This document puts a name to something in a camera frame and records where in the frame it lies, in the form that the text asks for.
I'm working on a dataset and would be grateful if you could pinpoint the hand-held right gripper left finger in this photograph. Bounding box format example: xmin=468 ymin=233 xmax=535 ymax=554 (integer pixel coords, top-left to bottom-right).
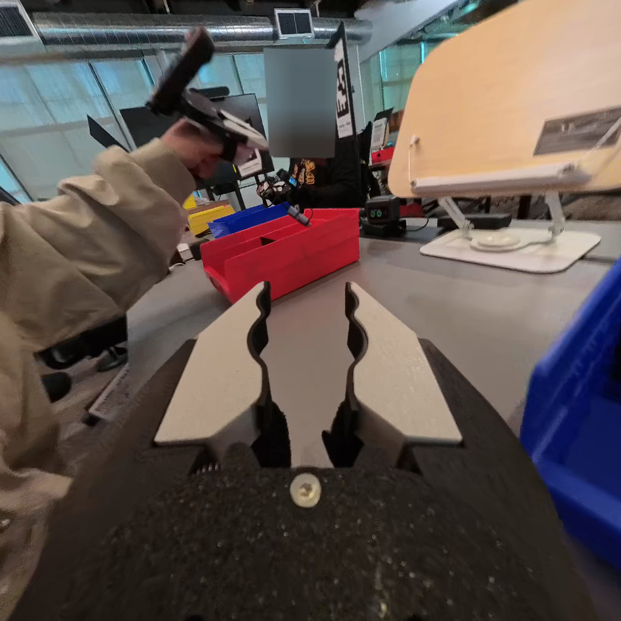
xmin=154 ymin=281 xmax=293 ymax=469

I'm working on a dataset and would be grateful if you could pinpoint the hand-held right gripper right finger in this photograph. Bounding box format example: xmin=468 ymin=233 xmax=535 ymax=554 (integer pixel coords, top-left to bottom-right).
xmin=322 ymin=281 xmax=463 ymax=469

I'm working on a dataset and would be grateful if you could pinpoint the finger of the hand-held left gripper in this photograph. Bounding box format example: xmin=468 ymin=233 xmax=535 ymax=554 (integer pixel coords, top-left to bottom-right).
xmin=216 ymin=111 xmax=270 ymax=150

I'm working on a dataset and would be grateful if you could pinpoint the red storage bin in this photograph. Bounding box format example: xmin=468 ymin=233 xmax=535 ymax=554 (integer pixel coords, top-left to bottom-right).
xmin=200 ymin=209 xmax=362 ymax=304

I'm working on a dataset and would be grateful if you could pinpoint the blue storage bin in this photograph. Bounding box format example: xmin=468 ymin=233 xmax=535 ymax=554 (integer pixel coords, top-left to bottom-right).
xmin=519 ymin=259 xmax=621 ymax=571
xmin=208 ymin=204 xmax=292 ymax=238

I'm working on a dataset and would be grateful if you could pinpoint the person's left forearm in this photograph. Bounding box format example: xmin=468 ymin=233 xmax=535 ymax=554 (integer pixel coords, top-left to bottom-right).
xmin=0 ymin=138 xmax=197 ymax=350

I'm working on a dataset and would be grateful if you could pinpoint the grey desk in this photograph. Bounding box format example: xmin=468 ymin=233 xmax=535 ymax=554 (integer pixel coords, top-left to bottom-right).
xmin=124 ymin=218 xmax=621 ymax=466

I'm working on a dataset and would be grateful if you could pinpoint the person's left hand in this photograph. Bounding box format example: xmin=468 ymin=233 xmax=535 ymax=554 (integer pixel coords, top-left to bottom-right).
xmin=160 ymin=118 xmax=234 ymax=181

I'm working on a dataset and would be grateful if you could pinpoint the black monitor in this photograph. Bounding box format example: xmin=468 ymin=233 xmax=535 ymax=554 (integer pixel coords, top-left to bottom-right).
xmin=120 ymin=93 xmax=267 ymax=161

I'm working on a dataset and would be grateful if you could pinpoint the yellow storage bin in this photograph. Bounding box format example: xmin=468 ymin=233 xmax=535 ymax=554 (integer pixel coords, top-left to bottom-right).
xmin=187 ymin=194 xmax=234 ymax=237

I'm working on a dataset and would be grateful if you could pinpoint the printed marker sign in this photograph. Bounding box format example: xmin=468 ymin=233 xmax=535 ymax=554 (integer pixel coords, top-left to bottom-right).
xmin=327 ymin=22 xmax=359 ymax=140

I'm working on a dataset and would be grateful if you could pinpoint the black office chair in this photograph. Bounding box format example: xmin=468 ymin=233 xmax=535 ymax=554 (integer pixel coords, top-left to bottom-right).
xmin=38 ymin=314 xmax=129 ymax=403

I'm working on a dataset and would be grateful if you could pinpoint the small black display device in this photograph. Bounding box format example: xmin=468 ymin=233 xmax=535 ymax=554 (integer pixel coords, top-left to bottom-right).
xmin=364 ymin=196 xmax=407 ymax=238

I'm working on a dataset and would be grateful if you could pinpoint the black power adapter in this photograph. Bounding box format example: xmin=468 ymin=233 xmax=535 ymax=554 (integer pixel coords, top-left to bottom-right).
xmin=437 ymin=213 xmax=512 ymax=231

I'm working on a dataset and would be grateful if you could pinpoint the person's beige jacket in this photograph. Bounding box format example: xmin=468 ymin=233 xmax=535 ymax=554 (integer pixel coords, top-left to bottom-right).
xmin=0 ymin=310 xmax=73 ymax=621

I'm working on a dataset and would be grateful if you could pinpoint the wooden book stand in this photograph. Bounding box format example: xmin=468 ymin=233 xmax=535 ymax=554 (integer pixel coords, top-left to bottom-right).
xmin=387 ymin=0 xmax=621 ymax=274

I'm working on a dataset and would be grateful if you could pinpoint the silver ventilation duct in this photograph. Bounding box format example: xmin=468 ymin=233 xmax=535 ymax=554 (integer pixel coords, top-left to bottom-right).
xmin=34 ymin=12 xmax=374 ymax=51

